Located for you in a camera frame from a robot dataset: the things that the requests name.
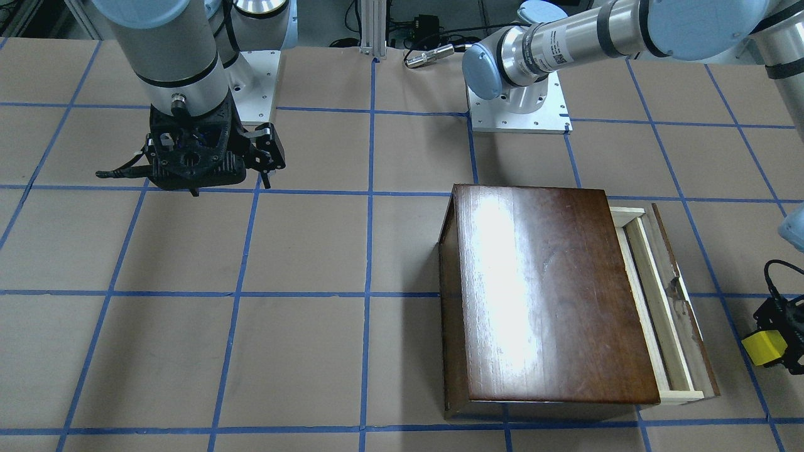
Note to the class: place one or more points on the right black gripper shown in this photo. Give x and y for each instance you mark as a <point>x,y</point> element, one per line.
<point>269,150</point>

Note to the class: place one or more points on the light wood drawer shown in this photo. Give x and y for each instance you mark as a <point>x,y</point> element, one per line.
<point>682,369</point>

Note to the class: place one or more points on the yellow block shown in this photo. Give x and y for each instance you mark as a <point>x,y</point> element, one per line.
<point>765,348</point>

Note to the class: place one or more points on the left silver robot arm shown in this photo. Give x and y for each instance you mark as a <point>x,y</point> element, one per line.
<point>518,56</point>

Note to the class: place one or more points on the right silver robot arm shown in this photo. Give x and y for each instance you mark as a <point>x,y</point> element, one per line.
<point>210,70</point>

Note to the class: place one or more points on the metallic cylinder tool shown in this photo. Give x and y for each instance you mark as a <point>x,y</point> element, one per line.
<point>429,57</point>

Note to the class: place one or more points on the black power adapter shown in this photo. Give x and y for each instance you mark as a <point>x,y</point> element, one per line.
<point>424,25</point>

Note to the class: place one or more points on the dark wooden cabinet box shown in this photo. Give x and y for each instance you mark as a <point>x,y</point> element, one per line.
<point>539,320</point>

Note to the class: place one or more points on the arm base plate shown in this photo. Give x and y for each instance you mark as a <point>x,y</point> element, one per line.
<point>538,109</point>
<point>253,80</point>

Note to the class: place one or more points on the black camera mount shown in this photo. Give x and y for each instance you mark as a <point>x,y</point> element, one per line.
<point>785,316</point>
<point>184,153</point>

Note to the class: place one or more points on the aluminium frame post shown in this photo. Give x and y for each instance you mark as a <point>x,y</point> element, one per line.
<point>373,28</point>

